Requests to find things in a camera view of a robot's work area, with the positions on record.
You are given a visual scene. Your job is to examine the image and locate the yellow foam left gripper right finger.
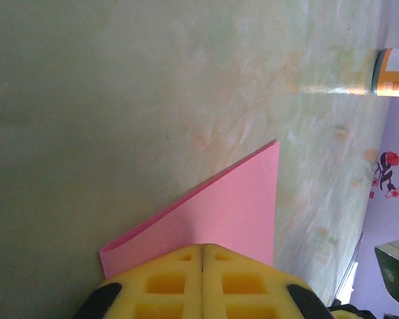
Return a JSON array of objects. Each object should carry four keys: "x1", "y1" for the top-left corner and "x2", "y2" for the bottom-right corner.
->
[{"x1": 201, "y1": 244, "x2": 330, "y2": 319}]

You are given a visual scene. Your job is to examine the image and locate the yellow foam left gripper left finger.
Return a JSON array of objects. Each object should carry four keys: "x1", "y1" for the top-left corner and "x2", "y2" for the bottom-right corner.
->
[{"x1": 72, "y1": 244, "x2": 204, "y2": 319}]

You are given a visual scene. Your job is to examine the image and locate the pink paper sheet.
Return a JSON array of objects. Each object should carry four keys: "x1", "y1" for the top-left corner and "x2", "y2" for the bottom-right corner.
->
[{"x1": 98, "y1": 139, "x2": 280, "y2": 280}]

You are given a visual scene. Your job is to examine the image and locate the orange capped bottle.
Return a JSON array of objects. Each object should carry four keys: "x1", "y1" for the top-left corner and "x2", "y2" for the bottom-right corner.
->
[{"x1": 370, "y1": 47, "x2": 399, "y2": 98}]

